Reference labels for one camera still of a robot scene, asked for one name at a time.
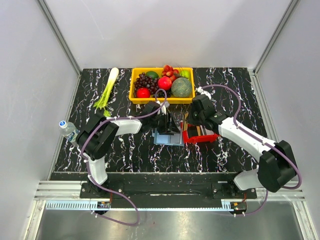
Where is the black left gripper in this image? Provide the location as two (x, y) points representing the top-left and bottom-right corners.
(149, 112), (181, 136)

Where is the blue leather card holder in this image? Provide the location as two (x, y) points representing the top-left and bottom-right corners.
(152, 129), (184, 146)

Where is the red plastic card tray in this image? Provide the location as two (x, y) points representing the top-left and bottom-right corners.
(180, 122), (219, 144)

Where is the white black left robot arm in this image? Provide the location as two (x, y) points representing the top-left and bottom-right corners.
(76, 101), (170, 198)

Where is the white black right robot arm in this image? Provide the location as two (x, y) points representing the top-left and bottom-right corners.
(187, 94), (298, 198)

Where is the green netted melon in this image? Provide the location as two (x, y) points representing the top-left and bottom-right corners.
(171, 77), (192, 98)

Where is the dark blueberry cluster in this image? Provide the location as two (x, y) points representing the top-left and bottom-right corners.
(153, 90), (172, 98)

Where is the red pomegranate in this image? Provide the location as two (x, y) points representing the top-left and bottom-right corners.
(157, 76), (172, 91)

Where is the red tomato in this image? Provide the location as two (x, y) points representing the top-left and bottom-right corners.
(136, 87), (151, 98)

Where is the red lychee cluster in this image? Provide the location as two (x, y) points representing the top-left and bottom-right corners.
(161, 64), (179, 78)

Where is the dark purple grape bunch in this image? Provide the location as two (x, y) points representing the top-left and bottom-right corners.
(133, 72), (159, 98)

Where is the dark green avocado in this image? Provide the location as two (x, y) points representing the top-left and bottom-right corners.
(145, 71), (159, 79)

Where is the yellow plastic fruit bin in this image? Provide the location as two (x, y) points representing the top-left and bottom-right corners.
(128, 67), (196, 105)

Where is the green white celery stalk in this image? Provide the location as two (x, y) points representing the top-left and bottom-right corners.
(93, 67), (119, 117)

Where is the clear plastic water bottle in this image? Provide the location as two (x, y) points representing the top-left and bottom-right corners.
(59, 120), (80, 146)

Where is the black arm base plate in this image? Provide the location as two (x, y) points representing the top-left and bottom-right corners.
(79, 181), (258, 200)

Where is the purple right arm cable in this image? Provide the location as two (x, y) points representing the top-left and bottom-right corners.
(196, 84), (302, 218)

